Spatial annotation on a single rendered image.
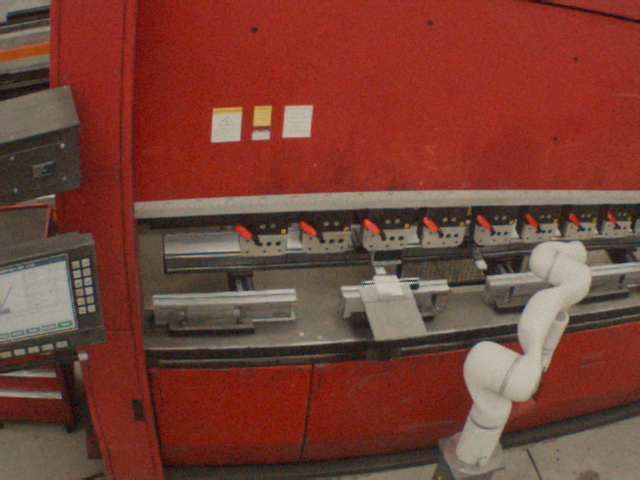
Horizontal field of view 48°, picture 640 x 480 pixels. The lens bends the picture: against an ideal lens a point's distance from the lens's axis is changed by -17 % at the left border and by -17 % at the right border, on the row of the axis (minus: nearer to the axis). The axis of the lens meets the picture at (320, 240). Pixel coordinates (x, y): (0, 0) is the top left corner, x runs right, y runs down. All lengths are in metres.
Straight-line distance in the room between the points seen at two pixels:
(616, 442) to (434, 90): 2.23
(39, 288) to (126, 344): 0.62
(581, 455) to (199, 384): 1.94
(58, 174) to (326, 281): 2.76
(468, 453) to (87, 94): 1.48
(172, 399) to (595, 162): 1.79
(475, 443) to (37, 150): 1.45
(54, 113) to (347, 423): 1.84
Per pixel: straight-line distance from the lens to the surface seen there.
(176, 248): 3.09
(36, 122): 1.99
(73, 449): 3.67
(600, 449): 4.00
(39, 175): 2.00
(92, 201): 2.35
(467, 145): 2.70
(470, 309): 3.14
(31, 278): 2.15
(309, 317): 3.00
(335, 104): 2.50
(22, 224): 3.32
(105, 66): 2.14
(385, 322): 2.82
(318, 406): 3.15
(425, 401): 3.29
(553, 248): 2.41
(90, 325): 2.29
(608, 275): 3.40
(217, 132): 2.48
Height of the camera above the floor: 2.86
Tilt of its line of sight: 36 degrees down
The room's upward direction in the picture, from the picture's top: 6 degrees clockwise
